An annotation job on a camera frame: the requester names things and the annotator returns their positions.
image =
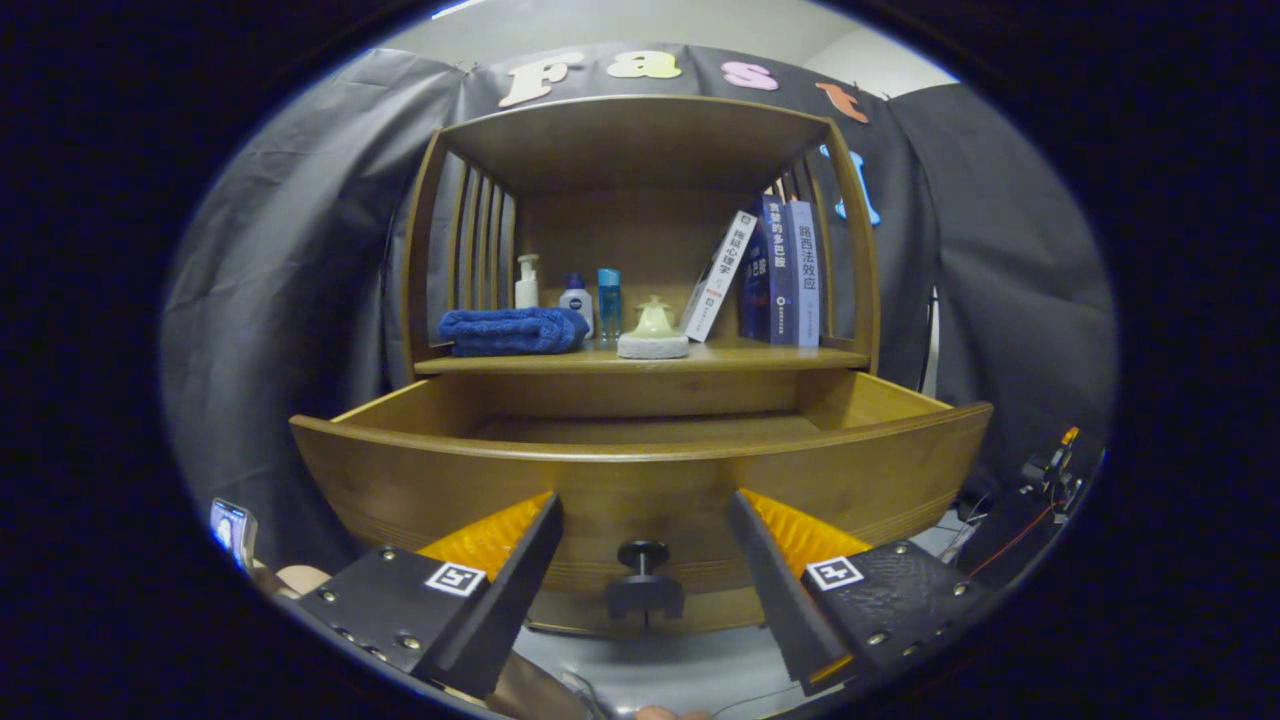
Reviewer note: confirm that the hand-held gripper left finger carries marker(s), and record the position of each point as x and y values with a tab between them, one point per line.
515	590

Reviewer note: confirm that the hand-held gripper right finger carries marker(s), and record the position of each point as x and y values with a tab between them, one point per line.
775	590

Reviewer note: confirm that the black drawer knob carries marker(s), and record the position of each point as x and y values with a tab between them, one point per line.
645	598

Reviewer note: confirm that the wooden drawer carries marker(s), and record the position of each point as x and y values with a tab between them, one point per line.
640	490

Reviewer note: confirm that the pale grey round disc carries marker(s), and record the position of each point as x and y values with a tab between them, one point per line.
652	347

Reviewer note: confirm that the wooden countertop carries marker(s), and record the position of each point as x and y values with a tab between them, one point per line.
740	355

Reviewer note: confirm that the wooden cabinet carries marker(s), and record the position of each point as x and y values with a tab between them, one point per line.
640	150

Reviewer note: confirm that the blue folded towel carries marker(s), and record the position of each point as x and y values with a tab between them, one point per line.
510	330

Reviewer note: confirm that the smartphone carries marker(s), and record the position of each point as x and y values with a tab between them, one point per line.
230	525

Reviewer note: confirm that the beige lidded teacup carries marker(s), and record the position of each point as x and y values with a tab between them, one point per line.
653	318

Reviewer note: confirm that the white pump bottle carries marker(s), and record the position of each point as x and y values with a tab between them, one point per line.
527	292

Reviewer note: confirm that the white bottle with blue cap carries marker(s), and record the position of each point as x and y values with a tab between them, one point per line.
576	298

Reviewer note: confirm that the black orange-tipped device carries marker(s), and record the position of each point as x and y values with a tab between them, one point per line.
1050	470

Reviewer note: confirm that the clear blue bottle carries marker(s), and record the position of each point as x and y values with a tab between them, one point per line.
609	300

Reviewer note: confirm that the pale lilac book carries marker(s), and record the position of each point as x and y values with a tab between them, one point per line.
805	275

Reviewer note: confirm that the white book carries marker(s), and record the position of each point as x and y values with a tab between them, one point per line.
722	275

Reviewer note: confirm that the dark blue book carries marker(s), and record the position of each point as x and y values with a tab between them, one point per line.
778	270

